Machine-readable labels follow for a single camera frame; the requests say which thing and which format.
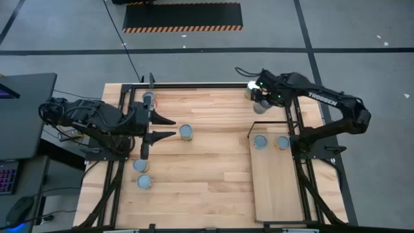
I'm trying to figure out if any can with blue grey label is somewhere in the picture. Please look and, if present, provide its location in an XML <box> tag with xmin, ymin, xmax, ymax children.
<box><xmin>253</xmin><ymin>135</ymin><xmax>268</xmax><ymax>151</ymax></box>

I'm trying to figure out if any can with green red label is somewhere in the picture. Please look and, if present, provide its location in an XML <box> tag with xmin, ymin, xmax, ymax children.
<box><xmin>179</xmin><ymin>124</ymin><xmax>194</xmax><ymax>142</ymax></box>

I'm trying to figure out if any long black cable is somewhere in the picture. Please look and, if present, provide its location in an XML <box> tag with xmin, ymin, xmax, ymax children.
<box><xmin>102</xmin><ymin>0</ymin><xmax>145</xmax><ymax>83</ymax></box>

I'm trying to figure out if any black monitor left edge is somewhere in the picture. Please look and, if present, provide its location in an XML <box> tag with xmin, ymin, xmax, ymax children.
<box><xmin>0</xmin><ymin>72</ymin><xmax>58</xmax><ymax>162</ymax></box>

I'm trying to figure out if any right arm's black cable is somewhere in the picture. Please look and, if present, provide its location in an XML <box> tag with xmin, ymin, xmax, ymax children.
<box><xmin>234</xmin><ymin>66</ymin><xmax>263</xmax><ymax>78</ymax></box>

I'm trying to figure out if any mixed fruit can white red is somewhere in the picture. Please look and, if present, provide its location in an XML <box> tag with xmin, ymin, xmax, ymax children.
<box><xmin>142</xmin><ymin>91</ymin><xmax>158</xmax><ymax>111</ymax></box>

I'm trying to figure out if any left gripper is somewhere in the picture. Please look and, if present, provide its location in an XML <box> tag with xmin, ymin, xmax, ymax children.
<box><xmin>130</xmin><ymin>100</ymin><xmax>178</xmax><ymax>160</ymax></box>

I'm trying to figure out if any can with olive yellow label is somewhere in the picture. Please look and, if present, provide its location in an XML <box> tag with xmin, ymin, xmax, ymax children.
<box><xmin>245</xmin><ymin>80</ymin><xmax>260</xmax><ymax>100</ymax></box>

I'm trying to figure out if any can with orange yellow label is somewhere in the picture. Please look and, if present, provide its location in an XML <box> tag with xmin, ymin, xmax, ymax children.
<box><xmin>133</xmin><ymin>158</ymin><xmax>150</xmax><ymax>173</ymax></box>

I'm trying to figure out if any black computer mouse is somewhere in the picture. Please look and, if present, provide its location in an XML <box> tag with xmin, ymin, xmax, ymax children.
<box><xmin>5</xmin><ymin>195</ymin><xmax>35</xmax><ymax>227</ymax></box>

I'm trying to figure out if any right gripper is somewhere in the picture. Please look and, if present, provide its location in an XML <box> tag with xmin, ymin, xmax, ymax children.
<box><xmin>251</xmin><ymin>69</ymin><xmax>289</xmax><ymax>107</ymax></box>

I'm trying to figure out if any purple backlit keyboard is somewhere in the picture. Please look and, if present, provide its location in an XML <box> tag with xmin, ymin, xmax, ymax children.
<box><xmin>0</xmin><ymin>161</ymin><xmax>20</xmax><ymax>195</ymax></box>

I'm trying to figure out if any computer monitor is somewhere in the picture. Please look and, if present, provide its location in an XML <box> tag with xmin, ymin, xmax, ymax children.
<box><xmin>0</xmin><ymin>82</ymin><xmax>21</xmax><ymax>100</ymax></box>

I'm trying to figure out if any thin black cable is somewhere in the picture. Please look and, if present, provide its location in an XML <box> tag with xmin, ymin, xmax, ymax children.
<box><xmin>53</xmin><ymin>89</ymin><xmax>104</xmax><ymax>100</ymax></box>

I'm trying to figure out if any black aluminium table frame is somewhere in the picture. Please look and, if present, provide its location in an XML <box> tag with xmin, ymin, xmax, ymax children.
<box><xmin>77</xmin><ymin>72</ymin><xmax>349</xmax><ymax>233</ymax></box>

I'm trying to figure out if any can with grey green label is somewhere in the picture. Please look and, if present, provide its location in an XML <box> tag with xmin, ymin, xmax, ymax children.
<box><xmin>136</xmin><ymin>173</ymin><xmax>153</xmax><ymax>190</ymax></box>

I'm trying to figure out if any black hazard striped mat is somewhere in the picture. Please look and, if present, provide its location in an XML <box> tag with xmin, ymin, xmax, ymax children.
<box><xmin>122</xmin><ymin>1</ymin><xmax>244</xmax><ymax>34</ymax></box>

